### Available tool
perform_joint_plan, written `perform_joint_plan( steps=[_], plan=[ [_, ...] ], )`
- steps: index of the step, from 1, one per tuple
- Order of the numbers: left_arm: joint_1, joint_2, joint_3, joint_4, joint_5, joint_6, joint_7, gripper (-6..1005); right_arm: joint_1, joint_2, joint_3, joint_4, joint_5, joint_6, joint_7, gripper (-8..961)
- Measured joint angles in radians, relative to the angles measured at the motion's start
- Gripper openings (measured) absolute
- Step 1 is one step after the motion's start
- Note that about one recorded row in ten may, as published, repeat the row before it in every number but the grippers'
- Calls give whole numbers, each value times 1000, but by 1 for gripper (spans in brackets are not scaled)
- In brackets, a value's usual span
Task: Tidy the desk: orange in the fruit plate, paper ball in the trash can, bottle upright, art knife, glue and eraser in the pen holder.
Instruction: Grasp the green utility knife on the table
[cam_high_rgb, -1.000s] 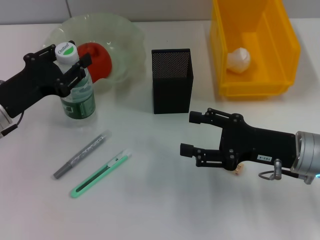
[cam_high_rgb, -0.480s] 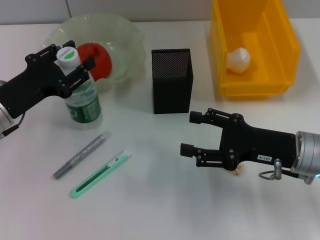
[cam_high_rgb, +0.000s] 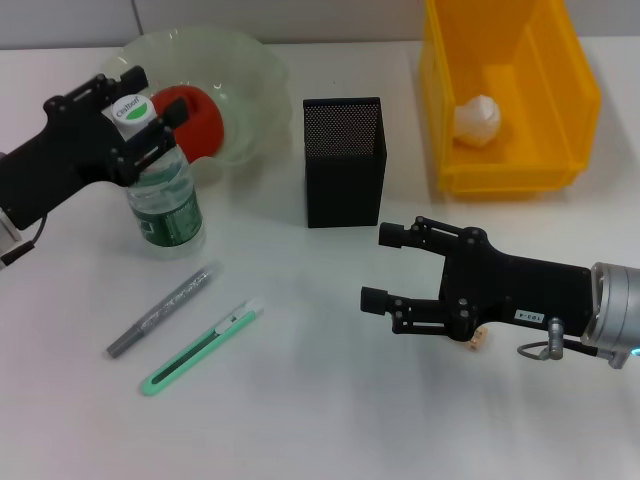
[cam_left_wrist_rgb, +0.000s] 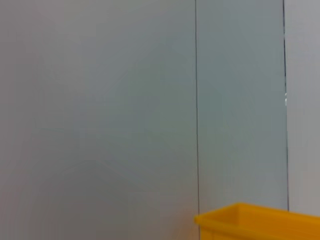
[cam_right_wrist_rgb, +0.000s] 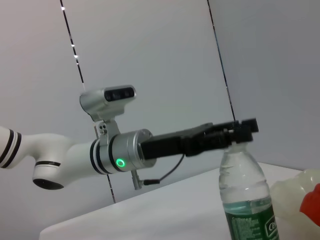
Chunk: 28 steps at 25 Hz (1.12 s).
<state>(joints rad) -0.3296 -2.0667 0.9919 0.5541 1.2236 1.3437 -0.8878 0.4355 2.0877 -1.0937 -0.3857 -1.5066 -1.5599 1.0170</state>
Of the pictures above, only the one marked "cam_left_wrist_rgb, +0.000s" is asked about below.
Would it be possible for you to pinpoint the yellow plastic bin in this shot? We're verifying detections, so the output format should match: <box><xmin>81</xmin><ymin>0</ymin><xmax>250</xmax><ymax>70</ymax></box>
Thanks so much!
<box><xmin>193</xmin><ymin>202</ymin><xmax>320</xmax><ymax>240</ymax></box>

